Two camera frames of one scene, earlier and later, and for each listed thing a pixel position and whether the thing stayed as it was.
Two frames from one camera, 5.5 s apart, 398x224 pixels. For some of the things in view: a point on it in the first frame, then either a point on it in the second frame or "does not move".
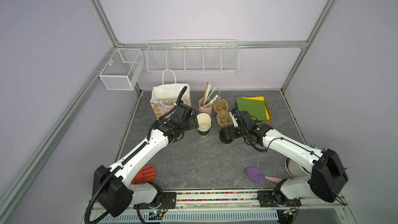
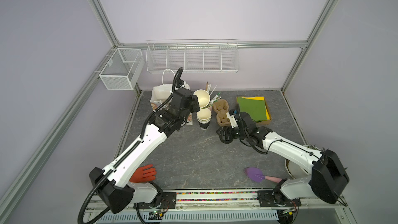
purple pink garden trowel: [257, 175] does not move
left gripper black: [193, 122] to [195, 103]
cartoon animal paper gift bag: [164, 97] does not move
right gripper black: [234, 135] does not move
